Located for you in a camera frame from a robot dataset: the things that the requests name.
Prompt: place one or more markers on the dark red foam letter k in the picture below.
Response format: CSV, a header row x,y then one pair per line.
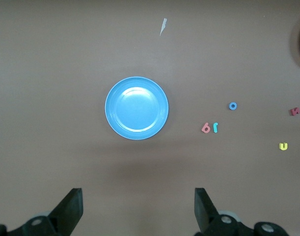
x,y
294,111

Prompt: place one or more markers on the teal foam letter j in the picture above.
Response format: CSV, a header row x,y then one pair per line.
x,y
215,127

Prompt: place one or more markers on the blue plate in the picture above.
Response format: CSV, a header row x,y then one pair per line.
x,y
136,108

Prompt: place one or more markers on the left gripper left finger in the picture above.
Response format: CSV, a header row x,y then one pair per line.
x,y
63,216

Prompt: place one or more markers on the white paper scrap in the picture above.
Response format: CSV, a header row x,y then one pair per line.
x,y
163,25

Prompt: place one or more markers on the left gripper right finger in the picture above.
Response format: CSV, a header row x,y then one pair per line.
x,y
211,221

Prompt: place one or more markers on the pink foam letter g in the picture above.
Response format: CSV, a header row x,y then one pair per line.
x,y
206,128

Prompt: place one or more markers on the yellow foam letter u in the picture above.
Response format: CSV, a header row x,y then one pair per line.
x,y
283,146

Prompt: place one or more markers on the blue foam letter o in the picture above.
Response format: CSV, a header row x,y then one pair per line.
x,y
230,106

